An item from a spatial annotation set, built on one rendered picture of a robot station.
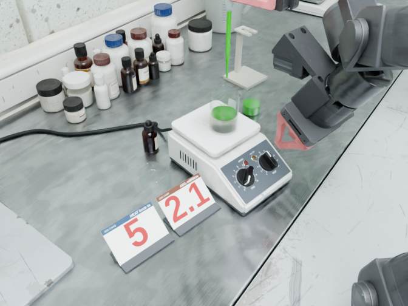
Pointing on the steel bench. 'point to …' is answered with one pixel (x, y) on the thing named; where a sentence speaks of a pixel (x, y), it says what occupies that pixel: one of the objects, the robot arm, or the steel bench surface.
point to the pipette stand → (249, 76)
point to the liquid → (227, 40)
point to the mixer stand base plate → (27, 261)
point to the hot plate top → (219, 149)
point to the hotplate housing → (186, 158)
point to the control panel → (265, 178)
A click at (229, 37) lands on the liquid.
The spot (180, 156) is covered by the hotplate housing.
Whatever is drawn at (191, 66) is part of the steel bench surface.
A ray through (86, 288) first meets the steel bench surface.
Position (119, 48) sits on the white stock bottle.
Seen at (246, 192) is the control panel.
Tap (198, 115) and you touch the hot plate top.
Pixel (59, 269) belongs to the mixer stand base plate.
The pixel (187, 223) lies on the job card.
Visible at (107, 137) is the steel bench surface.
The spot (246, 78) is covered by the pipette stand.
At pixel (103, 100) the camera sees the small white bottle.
